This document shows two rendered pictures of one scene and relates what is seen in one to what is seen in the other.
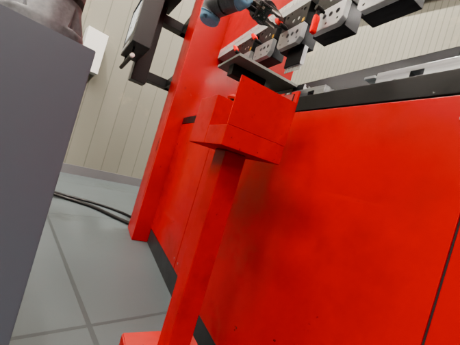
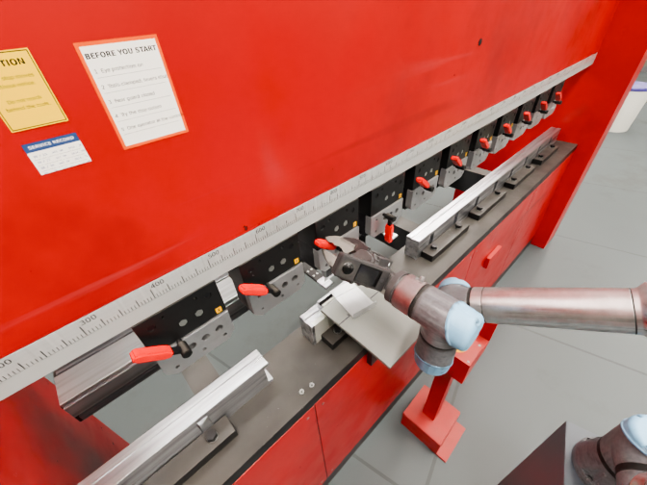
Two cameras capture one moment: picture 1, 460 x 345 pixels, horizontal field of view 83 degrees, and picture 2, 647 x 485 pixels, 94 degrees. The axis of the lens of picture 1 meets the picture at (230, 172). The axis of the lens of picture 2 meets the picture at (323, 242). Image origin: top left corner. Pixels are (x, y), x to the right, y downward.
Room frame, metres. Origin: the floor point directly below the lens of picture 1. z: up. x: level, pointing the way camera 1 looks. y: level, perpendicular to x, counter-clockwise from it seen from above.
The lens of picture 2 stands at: (1.25, 0.52, 1.74)
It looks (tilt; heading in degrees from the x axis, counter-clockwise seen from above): 39 degrees down; 258
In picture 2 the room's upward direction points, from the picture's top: 4 degrees counter-clockwise
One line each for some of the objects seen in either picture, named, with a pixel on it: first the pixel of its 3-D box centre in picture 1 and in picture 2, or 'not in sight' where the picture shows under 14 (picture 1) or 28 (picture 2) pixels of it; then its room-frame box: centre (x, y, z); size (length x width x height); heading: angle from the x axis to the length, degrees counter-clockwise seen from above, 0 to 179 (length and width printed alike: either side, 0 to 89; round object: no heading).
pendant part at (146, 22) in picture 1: (141, 28); not in sight; (1.88, 0.91, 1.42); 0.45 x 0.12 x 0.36; 33
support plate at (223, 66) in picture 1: (257, 76); (373, 318); (1.00, 0.01, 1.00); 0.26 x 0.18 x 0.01; 118
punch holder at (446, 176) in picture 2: not in sight; (447, 159); (0.56, -0.39, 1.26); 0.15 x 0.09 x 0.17; 28
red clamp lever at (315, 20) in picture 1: (317, 20); (387, 227); (0.90, -0.14, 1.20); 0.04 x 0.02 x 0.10; 118
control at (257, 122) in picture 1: (240, 118); (458, 338); (0.66, 0.01, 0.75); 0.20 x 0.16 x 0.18; 29
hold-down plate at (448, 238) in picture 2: not in sight; (446, 240); (0.51, -0.35, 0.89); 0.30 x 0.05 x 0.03; 28
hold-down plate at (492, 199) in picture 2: not in sight; (487, 203); (0.16, -0.54, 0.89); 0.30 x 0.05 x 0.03; 28
